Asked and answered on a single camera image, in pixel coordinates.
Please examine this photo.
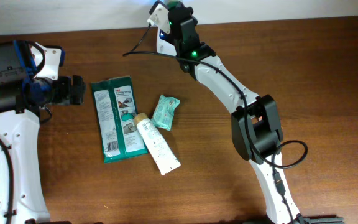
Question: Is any green wipes packet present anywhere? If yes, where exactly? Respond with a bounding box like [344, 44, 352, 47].
[91, 76, 148, 164]

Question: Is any teal tissue pack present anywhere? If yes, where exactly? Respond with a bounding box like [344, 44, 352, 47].
[151, 95, 180, 131]

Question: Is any white cream tube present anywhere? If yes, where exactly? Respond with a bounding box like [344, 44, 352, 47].
[134, 113, 181, 175]

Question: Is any green lid seasoning jar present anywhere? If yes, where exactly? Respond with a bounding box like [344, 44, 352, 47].
[165, 0, 183, 9]

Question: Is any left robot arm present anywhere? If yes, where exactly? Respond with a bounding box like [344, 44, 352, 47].
[0, 40, 86, 223]

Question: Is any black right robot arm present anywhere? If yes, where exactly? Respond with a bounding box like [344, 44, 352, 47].
[166, 1, 344, 223]

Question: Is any white barcode scanner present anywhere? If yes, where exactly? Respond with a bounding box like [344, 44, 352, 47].
[156, 28, 177, 56]

